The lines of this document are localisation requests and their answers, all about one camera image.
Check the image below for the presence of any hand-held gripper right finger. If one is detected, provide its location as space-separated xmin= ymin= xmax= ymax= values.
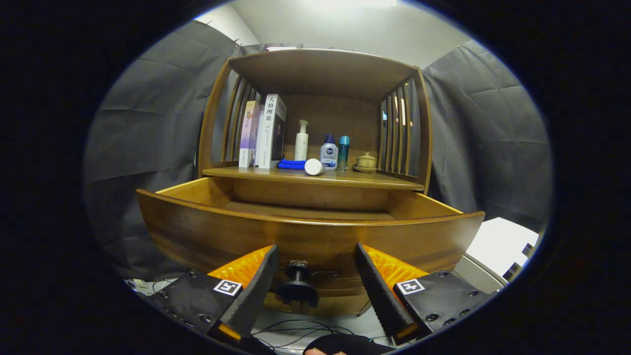
xmin=353 ymin=242 xmax=496 ymax=346

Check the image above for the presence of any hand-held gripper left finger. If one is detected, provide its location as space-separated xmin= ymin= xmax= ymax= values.
xmin=148 ymin=244 xmax=280 ymax=348

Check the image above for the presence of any brown wooden drawer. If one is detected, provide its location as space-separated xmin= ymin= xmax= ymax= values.
xmin=136 ymin=176 xmax=486 ymax=316

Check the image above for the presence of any wooden countertop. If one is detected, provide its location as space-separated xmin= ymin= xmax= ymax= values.
xmin=202 ymin=165 xmax=425 ymax=192

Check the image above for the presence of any brown wooden cabinet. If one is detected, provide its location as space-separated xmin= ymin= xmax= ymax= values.
xmin=197 ymin=48 xmax=433 ymax=316

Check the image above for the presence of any black sleeve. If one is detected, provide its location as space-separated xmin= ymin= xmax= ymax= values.
xmin=301 ymin=334 xmax=395 ymax=355

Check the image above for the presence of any ceramic lidded teacup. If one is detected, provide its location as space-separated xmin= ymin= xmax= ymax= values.
xmin=353 ymin=152 xmax=378 ymax=174

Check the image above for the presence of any white board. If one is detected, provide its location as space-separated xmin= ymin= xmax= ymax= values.
xmin=466 ymin=217 xmax=540 ymax=278

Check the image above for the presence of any teal bottle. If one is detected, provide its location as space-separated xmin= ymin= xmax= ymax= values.
xmin=338 ymin=136 xmax=351 ymax=172

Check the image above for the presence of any white bottle with blue cap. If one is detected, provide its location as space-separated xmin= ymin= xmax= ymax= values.
xmin=320 ymin=134 xmax=339 ymax=171

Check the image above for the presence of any white pump bottle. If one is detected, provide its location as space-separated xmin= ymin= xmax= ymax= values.
xmin=294 ymin=119 xmax=310 ymax=161

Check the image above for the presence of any purple book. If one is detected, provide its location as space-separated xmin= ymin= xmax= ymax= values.
xmin=239 ymin=101 xmax=261 ymax=169

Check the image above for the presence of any white book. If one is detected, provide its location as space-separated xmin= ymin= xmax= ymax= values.
xmin=255 ymin=94 xmax=287 ymax=170

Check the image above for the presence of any black backdrop cloth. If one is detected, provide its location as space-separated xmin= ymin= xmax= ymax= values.
xmin=81 ymin=20 xmax=553 ymax=282

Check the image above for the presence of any black cable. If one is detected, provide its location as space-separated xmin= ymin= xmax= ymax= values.
xmin=251 ymin=319 xmax=380 ymax=350

